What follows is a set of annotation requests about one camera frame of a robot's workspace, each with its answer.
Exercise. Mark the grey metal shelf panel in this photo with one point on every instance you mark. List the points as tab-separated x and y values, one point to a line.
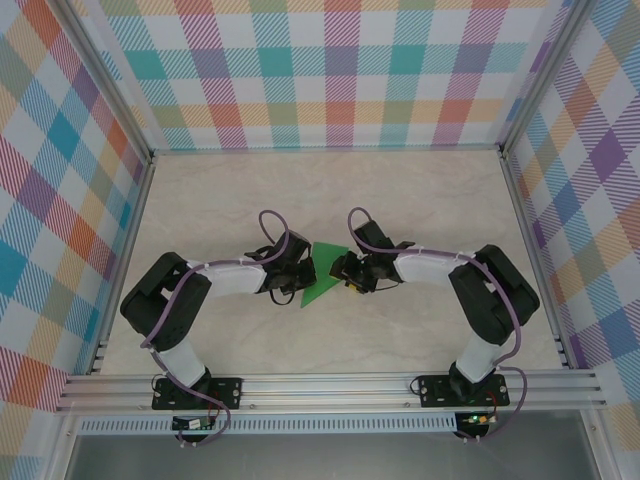
325	460

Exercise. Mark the aluminium left side rail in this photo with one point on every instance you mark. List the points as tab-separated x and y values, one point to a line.
124	265

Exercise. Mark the aluminium corner post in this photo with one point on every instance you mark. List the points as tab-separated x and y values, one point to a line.
540	75
112	80

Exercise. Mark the aluminium right side rail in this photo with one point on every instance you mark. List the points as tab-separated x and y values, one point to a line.
533	260

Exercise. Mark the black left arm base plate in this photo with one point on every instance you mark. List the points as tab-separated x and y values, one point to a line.
232	395

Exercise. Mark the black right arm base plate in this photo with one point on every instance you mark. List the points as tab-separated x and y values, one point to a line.
430	400

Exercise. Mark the green paper sheet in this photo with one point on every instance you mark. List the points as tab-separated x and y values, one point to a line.
320	270

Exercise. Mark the aluminium left corner post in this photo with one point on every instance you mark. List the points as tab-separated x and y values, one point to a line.
112	80

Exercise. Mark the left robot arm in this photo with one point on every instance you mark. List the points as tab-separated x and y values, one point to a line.
235	277

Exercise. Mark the aluminium long mounting rail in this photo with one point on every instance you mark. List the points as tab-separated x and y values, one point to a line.
325	390

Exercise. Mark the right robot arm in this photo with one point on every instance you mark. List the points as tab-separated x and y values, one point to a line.
425	267

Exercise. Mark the aluminium thin wall-base rail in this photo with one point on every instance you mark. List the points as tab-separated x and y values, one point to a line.
325	149

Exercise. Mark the aluminium right corner post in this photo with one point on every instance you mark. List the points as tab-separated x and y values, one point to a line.
540	75

